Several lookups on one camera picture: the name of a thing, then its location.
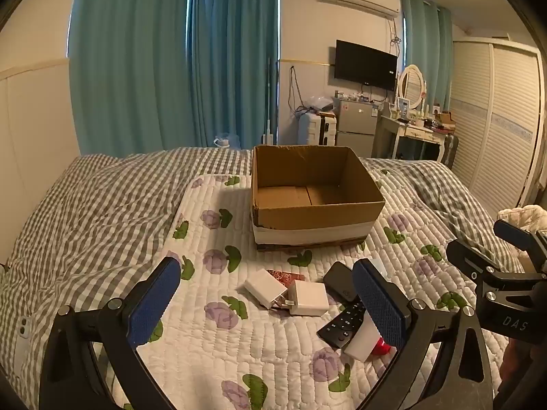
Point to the clear plastic bag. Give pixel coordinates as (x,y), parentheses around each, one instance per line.
(317,103)

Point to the white dressing table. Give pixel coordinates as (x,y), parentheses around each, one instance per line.
(401,130)

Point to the black remote control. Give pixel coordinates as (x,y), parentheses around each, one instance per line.
(344,324)

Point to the narrow teal curtain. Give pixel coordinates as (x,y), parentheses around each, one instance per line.
(427,51)

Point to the white hard suitcase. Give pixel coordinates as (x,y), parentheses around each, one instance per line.
(314,130)

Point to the white floral quilted mat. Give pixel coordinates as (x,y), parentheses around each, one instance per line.
(239,350)

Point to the person's right hand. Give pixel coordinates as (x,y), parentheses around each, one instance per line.
(515,367)

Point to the white bottle with red cap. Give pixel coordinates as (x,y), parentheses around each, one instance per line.
(363,341)

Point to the white oval vanity mirror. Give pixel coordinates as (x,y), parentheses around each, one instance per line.
(412,85)

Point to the teal corner curtain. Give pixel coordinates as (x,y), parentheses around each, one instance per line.
(233,59)

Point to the white mop pole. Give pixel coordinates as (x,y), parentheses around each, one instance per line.
(268,106)

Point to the dark suitcase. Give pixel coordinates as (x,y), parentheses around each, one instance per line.
(449,151)

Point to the white smartphone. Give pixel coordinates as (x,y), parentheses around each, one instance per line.
(24,326)

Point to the black wall television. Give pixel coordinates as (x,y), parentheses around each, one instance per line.
(365,65)

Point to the white bag behind bed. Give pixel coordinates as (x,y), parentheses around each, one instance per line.
(223,141)

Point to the white charger plug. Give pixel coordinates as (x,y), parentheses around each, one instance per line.
(308,299)
(264,285)

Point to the black power bank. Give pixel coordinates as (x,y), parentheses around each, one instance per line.
(339,279)

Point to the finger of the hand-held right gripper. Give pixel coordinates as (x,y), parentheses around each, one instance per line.
(519,232)
(470,258)

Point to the silver small fridge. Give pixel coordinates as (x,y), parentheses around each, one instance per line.
(355,126)

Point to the white louvered wardrobe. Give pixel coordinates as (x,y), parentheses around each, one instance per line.
(500,124)

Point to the wide teal curtain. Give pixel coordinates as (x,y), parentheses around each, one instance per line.
(128,59)

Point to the cardboard box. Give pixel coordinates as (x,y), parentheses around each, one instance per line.
(307,230)

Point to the red patterned card box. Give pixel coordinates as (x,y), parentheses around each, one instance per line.
(286,276)

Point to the cream quilted cushion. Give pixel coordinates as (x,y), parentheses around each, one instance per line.
(523,215)

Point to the small brown tabletop box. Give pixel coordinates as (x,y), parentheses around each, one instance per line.
(448,118)

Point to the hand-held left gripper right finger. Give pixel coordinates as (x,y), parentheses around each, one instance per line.
(380,307)

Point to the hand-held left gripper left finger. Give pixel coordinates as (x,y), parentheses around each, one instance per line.
(154,303)

